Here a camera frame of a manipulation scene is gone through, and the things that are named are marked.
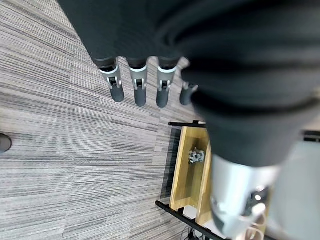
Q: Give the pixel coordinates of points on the black metal rack frame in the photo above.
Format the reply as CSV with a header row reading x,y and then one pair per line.
x,y
175,213

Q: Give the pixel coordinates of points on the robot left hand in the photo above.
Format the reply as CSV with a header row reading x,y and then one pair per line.
x,y
225,50

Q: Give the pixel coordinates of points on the robot dark foot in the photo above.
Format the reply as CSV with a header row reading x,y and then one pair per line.
x,y
4,143

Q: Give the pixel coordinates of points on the wooden shoe rack shelf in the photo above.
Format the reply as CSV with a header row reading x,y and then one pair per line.
x,y
185,180

